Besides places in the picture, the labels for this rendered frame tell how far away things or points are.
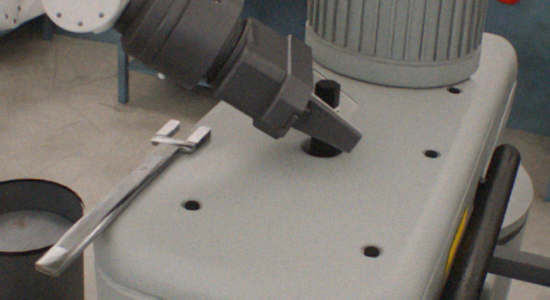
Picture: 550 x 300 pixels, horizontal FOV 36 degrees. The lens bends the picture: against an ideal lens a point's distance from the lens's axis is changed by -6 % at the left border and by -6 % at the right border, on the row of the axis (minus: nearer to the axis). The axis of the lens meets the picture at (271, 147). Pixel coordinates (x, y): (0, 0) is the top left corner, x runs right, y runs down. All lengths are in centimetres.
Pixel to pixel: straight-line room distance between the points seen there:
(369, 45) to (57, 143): 400
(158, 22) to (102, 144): 411
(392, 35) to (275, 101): 23
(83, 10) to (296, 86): 18
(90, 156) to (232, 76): 399
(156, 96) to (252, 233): 468
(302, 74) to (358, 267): 18
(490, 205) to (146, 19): 40
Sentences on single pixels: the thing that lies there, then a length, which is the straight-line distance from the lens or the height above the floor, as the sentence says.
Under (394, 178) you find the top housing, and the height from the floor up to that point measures 189.
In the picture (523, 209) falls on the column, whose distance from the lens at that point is 140.
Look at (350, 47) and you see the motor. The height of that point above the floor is 192.
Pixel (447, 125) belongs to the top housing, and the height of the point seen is 189.
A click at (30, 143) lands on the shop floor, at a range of 487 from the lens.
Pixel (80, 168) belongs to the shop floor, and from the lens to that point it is 458.
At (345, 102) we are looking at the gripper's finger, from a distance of 79.
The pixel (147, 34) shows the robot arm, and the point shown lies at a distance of 70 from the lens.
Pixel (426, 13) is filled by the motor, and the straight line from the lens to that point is 89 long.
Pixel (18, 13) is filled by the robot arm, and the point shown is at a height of 200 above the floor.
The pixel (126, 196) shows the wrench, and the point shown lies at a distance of 69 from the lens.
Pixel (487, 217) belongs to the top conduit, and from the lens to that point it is 88.
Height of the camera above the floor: 226
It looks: 28 degrees down
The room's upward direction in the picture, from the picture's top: 3 degrees clockwise
